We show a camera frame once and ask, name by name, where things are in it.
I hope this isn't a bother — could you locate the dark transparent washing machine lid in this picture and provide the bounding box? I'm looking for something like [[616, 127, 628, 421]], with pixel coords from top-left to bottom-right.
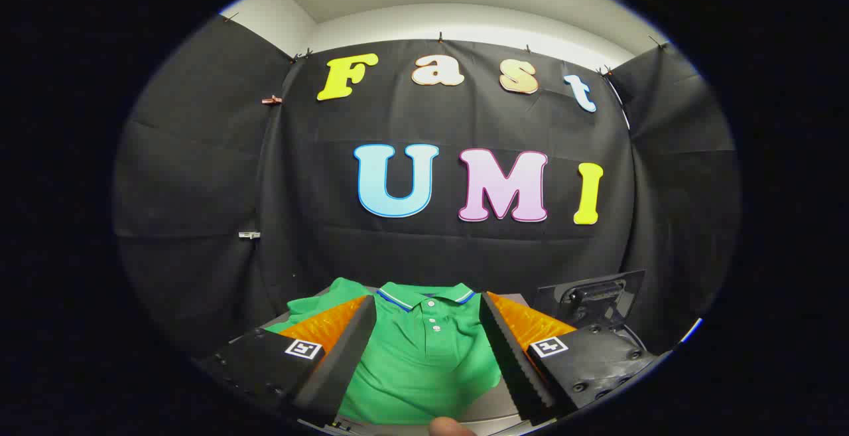
[[534, 269, 647, 356]]

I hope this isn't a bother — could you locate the green polo shirt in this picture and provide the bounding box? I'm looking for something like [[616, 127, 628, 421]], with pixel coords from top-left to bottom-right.
[[265, 277, 503, 425]]

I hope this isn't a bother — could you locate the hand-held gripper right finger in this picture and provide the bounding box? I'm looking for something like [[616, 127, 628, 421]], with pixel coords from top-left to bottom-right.
[[479, 291, 657, 425]]

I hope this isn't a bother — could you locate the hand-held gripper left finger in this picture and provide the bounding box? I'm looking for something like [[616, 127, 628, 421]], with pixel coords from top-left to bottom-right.
[[198, 294, 377, 425]]

